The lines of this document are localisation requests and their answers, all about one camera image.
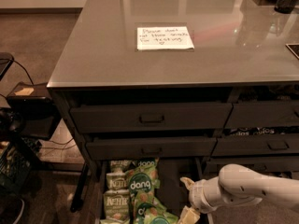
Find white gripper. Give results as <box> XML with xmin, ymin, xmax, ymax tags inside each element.
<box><xmin>178</xmin><ymin>177</ymin><xmax>219</xmax><ymax>224</ymax></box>

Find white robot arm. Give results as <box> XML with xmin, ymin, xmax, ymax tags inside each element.
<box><xmin>178</xmin><ymin>164</ymin><xmax>299</xmax><ymax>224</ymax></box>

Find green dang chip bag front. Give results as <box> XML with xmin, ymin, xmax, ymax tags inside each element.
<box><xmin>133</xmin><ymin>191</ymin><xmax>178</xmax><ymax>224</ymax></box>

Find green dang chip bag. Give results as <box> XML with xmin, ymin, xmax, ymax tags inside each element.
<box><xmin>133</xmin><ymin>191</ymin><xmax>178</xmax><ymax>224</ymax></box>
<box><xmin>125</xmin><ymin>165</ymin><xmax>160</xmax><ymax>199</ymax></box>
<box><xmin>133</xmin><ymin>158</ymin><xmax>159</xmax><ymax>167</ymax></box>

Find green dang chip bag upper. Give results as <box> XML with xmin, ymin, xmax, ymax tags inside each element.
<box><xmin>125</xmin><ymin>165</ymin><xmax>160</xmax><ymax>199</ymax></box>

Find open bottom left drawer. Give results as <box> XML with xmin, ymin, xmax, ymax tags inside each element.
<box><xmin>93</xmin><ymin>157</ymin><xmax>215</xmax><ymax>224</ymax></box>

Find middle left drawer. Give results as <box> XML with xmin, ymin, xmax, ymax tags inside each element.
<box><xmin>86</xmin><ymin>136</ymin><xmax>216</xmax><ymax>161</ymax></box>

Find green dang chip bag back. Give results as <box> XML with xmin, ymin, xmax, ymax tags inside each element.
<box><xmin>133</xmin><ymin>158</ymin><xmax>159</xmax><ymax>167</ymax></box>

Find middle right drawer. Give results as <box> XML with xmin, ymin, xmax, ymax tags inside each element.
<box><xmin>212</xmin><ymin>134</ymin><xmax>299</xmax><ymax>157</ymax></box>

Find kettle chip bag front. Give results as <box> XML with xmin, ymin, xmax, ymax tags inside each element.
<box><xmin>104</xmin><ymin>189</ymin><xmax>130</xmax><ymax>221</ymax></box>

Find kettle chip bag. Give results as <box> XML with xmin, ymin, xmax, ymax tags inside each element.
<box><xmin>104</xmin><ymin>189</ymin><xmax>130</xmax><ymax>221</ymax></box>
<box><xmin>109</xmin><ymin>160</ymin><xmax>132</xmax><ymax>173</ymax></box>
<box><xmin>107</xmin><ymin>172</ymin><xmax>127</xmax><ymax>190</ymax></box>

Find kettle chip bag middle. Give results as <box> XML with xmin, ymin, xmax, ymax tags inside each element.
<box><xmin>107</xmin><ymin>172</ymin><xmax>127</xmax><ymax>190</ymax></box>

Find kettle chip bag back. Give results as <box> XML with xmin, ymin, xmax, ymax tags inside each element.
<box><xmin>109</xmin><ymin>160</ymin><xmax>132</xmax><ymax>173</ymax></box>

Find top left drawer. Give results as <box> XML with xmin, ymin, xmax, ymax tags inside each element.
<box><xmin>70</xmin><ymin>103</ymin><xmax>232</xmax><ymax>133</ymax></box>

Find dark snack bags in drawer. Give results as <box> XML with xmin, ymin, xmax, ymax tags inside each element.
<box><xmin>224</xmin><ymin>126</ymin><xmax>299</xmax><ymax>136</ymax></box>

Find bottom right drawer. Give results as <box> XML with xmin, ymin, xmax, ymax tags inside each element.
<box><xmin>205</xmin><ymin>156</ymin><xmax>299</xmax><ymax>173</ymax></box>

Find top right drawer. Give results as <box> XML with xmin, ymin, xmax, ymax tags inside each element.
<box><xmin>226</xmin><ymin>101</ymin><xmax>299</xmax><ymax>129</ymax></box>

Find dark metal drawer cabinet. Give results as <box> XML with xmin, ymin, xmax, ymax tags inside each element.
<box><xmin>46</xmin><ymin>0</ymin><xmax>299</xmax><ymax>224</ymax></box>

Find white handwritten paper note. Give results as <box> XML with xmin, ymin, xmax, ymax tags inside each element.
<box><xmin>136</xmin><ymin>26</ymin><xmax>194</xmax><ymax>50</ymax></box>

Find black crate with items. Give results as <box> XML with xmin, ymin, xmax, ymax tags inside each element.
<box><xmin>0</xmin><ymin>142</ymin><xmax>32</xmax><ymax>193</ymax></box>

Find black cable at left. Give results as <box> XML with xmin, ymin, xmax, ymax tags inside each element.
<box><xmin>0</xmin><ymin>58</ymin><xmax>48</xmax><ymax>87</ymax></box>

